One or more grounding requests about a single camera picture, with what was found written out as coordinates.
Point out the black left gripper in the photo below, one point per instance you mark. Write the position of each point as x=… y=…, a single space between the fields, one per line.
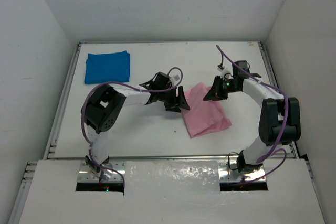
x=174 y=98

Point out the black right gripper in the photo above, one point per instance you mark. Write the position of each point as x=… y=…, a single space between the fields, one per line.
x=215 y=93

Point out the pink t shirt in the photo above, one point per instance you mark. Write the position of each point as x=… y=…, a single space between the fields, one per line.
x=203 y=117

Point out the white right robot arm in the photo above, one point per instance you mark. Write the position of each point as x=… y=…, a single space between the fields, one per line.
x=279 y=122

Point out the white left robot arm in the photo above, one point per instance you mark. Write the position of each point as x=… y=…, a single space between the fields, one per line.
x=103 y=105

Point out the blue folded t shirt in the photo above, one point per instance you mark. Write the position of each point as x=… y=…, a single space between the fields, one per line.
x=108 y=67

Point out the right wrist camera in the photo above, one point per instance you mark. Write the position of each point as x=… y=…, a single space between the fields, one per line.
x=243 y=64

